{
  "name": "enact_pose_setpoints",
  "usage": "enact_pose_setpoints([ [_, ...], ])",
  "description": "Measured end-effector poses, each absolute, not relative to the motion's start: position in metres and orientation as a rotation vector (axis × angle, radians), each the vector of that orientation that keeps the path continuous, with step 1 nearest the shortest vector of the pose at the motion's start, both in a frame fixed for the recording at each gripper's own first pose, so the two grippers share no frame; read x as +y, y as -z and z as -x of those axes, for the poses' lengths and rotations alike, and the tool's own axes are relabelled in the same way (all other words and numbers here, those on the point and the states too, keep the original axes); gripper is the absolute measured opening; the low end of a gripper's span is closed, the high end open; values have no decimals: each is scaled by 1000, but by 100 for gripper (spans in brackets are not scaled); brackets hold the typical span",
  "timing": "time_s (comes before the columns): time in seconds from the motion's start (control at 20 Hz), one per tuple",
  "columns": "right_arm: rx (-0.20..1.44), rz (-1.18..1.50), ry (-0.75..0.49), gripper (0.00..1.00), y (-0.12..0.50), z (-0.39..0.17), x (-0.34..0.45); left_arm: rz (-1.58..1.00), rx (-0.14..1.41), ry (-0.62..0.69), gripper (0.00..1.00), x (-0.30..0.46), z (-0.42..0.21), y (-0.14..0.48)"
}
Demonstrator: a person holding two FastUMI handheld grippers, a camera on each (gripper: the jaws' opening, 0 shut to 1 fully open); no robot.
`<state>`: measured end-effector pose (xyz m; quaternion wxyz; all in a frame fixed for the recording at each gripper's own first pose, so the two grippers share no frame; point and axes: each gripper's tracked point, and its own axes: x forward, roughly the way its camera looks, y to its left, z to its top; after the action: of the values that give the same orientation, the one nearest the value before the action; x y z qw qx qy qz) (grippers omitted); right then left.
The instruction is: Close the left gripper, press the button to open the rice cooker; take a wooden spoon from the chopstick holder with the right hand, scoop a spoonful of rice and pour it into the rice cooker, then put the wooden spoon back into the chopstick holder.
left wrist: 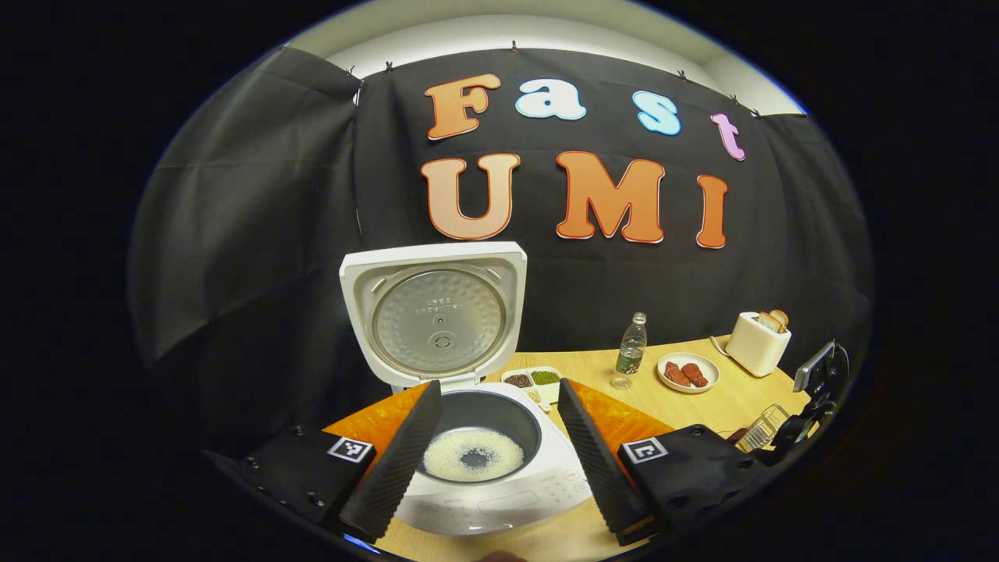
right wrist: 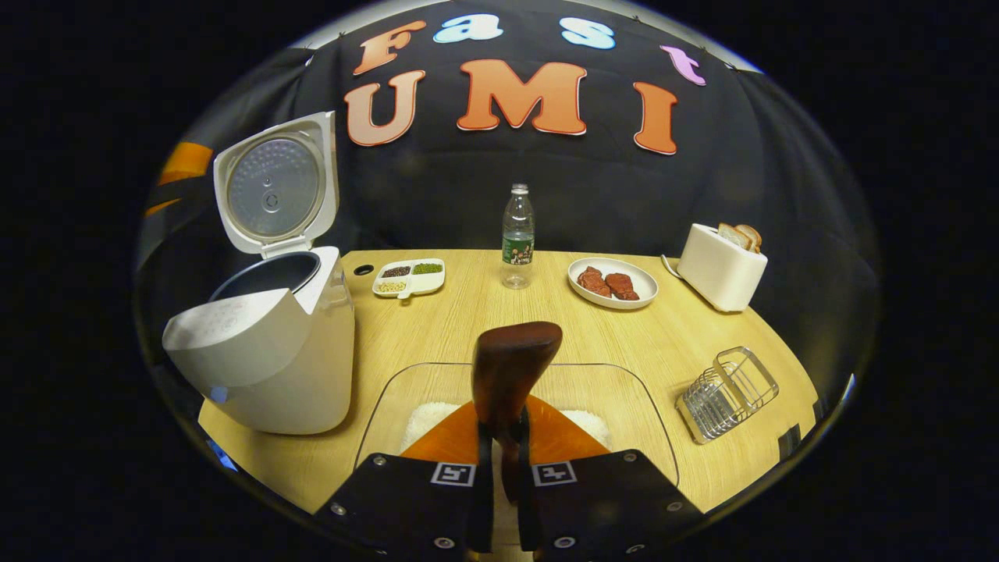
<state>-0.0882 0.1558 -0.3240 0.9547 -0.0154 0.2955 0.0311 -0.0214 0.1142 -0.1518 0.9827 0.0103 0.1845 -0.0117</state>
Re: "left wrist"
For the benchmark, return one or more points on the small clear glass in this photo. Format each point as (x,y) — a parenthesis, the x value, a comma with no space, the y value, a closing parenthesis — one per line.
(622,382)

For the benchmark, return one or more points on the toast bread slice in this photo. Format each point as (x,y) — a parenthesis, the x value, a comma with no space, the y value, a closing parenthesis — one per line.
(780,318)
(769,321)

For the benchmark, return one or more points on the black backdrop cloth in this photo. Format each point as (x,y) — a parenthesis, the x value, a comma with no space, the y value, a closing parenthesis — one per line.
(250,234)

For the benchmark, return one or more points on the white rice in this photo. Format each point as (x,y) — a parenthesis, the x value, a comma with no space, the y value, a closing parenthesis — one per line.
(449,460)

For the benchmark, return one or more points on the white toaster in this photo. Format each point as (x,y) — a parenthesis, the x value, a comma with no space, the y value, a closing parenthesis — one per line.
(753,351)

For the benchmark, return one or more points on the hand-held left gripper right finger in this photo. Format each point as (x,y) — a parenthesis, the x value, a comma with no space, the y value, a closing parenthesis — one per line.
(597,460)

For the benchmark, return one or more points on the red meat piece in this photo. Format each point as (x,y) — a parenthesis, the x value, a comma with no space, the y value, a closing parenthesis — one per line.
(676,375)
(695,374)

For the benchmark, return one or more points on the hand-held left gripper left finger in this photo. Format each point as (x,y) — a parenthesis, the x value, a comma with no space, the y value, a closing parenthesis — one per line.
(398,460)

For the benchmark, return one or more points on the white round plate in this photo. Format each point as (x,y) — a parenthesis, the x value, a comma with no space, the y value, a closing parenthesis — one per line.
(687,388)

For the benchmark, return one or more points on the white rice cooker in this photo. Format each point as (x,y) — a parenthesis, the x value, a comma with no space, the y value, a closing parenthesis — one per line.
(437,320)

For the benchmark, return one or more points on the clear plastic water bottle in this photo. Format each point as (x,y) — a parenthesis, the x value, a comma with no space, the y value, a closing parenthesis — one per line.
(631,351)

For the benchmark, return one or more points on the clear chopstick holder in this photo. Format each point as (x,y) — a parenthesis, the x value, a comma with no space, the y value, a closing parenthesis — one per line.
(761,429)

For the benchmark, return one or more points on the white divided grain dish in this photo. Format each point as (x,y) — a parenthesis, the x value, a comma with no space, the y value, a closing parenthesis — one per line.
(538,378)

